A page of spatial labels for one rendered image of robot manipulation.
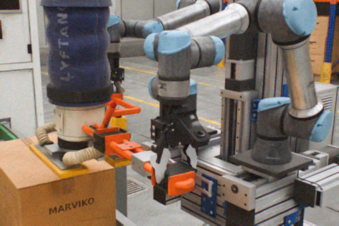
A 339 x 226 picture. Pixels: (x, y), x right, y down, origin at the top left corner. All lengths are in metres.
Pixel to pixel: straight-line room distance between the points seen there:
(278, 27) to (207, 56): 0.37
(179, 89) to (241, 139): 0.93
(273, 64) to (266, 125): 0.31
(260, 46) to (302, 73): 0.44
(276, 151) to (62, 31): 0.86
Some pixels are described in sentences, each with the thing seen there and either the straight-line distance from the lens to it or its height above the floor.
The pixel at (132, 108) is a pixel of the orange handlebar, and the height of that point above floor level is 1.21.
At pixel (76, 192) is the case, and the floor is 0.88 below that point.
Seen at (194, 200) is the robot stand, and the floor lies 0.76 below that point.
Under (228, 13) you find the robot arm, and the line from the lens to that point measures 1.40.
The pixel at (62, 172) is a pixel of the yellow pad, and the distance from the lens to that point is 1.49.
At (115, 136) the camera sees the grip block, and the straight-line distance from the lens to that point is 1.38.
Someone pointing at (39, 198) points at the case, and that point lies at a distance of 1.82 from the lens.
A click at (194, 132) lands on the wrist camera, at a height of 1.34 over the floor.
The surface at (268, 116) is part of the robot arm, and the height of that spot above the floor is 1.21.
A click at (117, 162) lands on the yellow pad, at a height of 1.09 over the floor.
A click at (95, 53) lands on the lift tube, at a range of 1.51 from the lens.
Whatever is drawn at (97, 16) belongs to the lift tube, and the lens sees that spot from 1.50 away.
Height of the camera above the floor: 1.64
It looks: 15 degrees down
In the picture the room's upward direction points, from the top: straight up
